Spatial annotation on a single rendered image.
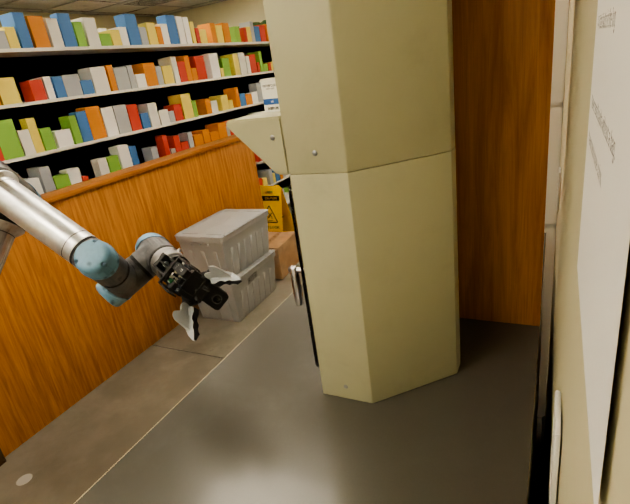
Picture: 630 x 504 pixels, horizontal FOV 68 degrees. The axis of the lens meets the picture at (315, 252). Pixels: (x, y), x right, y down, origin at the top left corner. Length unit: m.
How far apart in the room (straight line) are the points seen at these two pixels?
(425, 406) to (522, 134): 0.59
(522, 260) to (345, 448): 0.58
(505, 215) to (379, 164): 0.42
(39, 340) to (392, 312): 2.26
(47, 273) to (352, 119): 2.29
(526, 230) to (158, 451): 0.89
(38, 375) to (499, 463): 2.45
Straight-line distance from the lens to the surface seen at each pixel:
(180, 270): 1.00
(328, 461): 0.89
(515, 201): 1.12
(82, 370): 3.07
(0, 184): 1.23
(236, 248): 3.22
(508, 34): 1.07
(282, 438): 0.95
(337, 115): 0.76
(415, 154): 0.83
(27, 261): 2.78
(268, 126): 0.83
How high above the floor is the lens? 1.57
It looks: 21 degrees down
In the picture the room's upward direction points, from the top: 8 degrees counter-clockwise
